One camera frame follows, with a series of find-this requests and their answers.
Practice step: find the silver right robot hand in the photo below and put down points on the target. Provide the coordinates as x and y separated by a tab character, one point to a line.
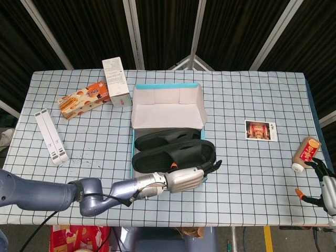
329	191

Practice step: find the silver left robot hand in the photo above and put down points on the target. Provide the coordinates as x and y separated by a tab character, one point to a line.
183	179

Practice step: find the black rubber slipper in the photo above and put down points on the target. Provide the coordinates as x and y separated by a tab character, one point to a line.
149	140
152	160

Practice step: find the light blue shoe box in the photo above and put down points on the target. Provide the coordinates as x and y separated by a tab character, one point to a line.
168	110

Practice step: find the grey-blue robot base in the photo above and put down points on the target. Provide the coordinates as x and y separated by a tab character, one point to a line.
157	241

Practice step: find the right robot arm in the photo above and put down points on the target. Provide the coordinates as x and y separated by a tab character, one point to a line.
333	223

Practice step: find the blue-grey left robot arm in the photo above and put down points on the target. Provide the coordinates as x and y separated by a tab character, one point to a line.
39	194

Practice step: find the tall white carton box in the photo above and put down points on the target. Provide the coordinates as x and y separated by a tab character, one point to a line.
116	81

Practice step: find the orange biscuit box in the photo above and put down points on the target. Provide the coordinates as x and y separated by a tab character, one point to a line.
78	102

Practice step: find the brown bottle orange label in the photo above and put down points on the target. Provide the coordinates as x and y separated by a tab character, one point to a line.
305	152

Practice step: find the blue checked tablecloth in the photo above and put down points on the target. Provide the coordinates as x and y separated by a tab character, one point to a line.
236	183

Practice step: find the brown paper bag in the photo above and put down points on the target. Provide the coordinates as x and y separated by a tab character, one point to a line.
191	232

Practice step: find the metal table leg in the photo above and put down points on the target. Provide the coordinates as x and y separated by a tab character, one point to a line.
233	239

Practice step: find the photo postcard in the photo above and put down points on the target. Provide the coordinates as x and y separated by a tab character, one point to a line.
261	130

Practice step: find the red patterned bag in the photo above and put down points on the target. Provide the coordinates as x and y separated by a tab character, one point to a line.
65	236

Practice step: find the white folding stand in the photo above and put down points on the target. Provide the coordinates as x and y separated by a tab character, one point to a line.
50	136

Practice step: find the white metal frame bar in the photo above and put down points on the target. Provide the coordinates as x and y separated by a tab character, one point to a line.
9	108
328	118

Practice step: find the white triangular frame foot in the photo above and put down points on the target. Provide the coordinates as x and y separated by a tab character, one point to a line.
190	60

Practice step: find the white metal partition post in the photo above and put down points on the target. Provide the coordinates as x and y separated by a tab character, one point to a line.
135	34
197	34
47	34
274	34

